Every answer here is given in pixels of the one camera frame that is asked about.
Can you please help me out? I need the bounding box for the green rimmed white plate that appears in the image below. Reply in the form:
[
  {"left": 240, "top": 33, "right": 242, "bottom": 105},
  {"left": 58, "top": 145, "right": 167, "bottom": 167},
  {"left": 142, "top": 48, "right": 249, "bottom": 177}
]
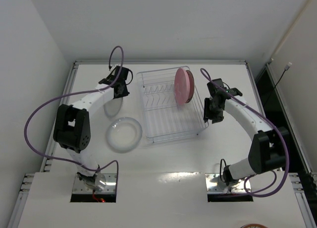
[{"left": 186, "top": 70, "right": 195, "bottom": 103}]

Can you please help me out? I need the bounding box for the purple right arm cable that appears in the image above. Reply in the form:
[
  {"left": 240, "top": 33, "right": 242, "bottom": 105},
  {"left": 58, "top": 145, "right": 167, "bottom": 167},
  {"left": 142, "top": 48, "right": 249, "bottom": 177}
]
[{"left": 200, "top": 68, "right": 290, "bottom": 198}]

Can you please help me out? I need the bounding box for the orange rimmed round object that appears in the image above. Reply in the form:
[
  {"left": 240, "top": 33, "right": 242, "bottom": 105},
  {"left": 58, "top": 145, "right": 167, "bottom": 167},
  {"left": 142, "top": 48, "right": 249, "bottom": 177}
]
[{"left": 241, "top": 223, "right": 267, "bottom": 228}]

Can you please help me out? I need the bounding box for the black hanging usb cable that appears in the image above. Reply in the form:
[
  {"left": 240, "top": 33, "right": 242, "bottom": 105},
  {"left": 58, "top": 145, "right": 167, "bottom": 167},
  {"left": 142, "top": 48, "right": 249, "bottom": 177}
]
[{"left": 273, "top": 62, "right": 293, "bottom": 90}]

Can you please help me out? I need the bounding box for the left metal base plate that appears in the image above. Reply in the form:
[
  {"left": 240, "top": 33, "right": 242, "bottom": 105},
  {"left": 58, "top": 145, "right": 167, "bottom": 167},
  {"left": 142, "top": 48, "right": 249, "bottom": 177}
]
[{"left": 72, "top": 173, "right": 117, "bottom": 195}]

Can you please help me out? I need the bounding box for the metal base plate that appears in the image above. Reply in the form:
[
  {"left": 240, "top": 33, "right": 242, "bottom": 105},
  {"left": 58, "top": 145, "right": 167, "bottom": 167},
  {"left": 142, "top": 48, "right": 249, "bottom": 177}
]
[
  {"left": 205, "top": 173, "right": 246, "bottom": 195},
  {"left": 72, "top": 173, "right": 117, "bottom": 195}
]

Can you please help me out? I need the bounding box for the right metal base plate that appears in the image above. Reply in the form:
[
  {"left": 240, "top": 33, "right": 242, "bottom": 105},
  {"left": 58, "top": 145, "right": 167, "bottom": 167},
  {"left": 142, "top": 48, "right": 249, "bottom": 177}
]
[{"left": 205, "top": 173, "right": 246, "bottom": 195}]

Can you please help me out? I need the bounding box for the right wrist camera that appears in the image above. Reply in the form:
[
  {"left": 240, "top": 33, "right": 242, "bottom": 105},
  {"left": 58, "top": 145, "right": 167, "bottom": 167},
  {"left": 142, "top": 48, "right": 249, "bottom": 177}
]
[{"left": 207, "top": 78, "right": 227, "bottom": 98}]

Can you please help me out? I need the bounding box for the blue rimmed glass plate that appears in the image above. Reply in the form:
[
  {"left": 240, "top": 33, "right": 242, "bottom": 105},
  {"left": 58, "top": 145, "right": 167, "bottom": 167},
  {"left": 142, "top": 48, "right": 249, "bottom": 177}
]
[
  {"left": 104, "top": 98, "right": 123, "bottom": 118},
  {"left": 106, "top": 117, "right": 143, "bottom": 153}
]

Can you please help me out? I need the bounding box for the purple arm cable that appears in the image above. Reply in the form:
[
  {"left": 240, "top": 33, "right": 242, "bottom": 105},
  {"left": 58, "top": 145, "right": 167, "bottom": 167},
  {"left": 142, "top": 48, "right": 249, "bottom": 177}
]
[
  {"left": 200, "top": 68, "right": 290, "bottom": 198},
  {"left": 24, "top": 46, "right": 119, "bottom": 194}
]

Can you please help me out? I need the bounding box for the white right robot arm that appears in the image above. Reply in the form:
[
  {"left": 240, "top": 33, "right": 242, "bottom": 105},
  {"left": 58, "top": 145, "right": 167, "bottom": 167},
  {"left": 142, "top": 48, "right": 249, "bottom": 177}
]
[{"left": 204, "top": 86, "right": 290, "bottom": 185}]

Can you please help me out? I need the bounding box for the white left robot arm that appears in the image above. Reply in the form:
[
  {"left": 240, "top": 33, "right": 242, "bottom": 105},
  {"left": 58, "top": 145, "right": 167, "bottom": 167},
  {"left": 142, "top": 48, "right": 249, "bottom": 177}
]
[{"left": 53, "top": 66, "right": 133, "bottom": 190}]

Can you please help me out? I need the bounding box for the pink plastic plate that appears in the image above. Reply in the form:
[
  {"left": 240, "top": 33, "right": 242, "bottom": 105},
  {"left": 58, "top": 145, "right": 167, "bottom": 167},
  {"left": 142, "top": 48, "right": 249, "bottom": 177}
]
[{"left": 174, "top": 68, "right": 190, "bottom": 105}]

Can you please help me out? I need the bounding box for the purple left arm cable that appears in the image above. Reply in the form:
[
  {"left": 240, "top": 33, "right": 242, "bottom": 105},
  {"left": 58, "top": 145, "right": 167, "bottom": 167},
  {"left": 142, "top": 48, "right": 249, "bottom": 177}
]
[{"left": 24, "top": 46, "right": 119, "bottom": 194}]

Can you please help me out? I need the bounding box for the white wire dish rack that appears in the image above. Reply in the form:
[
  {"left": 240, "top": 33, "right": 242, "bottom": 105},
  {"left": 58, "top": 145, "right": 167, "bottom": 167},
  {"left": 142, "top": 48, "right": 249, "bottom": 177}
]
[{"left": 136, "top": 67, "right": 209, "bottom": 143}]

